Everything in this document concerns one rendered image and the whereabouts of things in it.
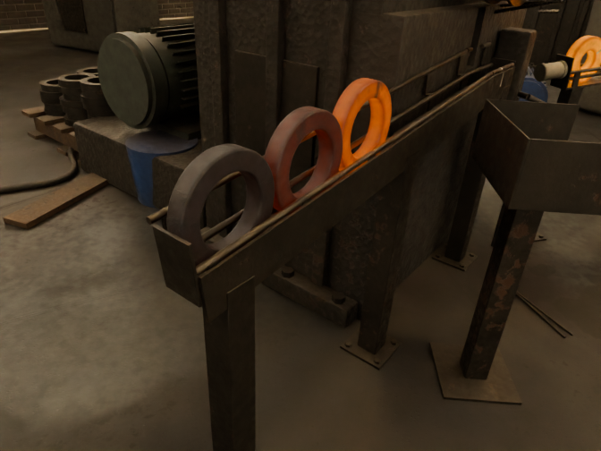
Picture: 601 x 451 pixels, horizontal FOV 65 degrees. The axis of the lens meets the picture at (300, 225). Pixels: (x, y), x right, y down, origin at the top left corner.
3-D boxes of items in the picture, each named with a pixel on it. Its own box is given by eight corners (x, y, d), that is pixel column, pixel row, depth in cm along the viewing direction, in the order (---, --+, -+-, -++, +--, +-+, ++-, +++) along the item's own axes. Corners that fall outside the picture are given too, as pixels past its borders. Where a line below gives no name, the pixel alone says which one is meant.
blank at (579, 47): (565, 90, 170) (573, 92, 167) (559, 54, 160) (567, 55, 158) (598, 63, 170) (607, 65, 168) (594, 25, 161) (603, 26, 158)
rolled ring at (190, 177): (271, 129, 68) (254, 123, 70) (168, 183, 56) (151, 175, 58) (279, 233, 79) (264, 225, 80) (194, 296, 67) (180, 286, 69)
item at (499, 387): (445, 416, 117) (529, 139, 82) (427, 341, 140) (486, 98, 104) (529, 423, 117) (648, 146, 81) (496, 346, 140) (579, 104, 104)
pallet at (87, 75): (102, 176, 229) (86, 84, 208) (27, 134, 274) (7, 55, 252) (272, 123, 311) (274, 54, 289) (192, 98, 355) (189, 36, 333)
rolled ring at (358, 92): (333, 123, 81) (317, 119, 82) (350, 194, 95) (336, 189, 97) (387, 60, 88) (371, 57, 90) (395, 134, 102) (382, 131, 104)
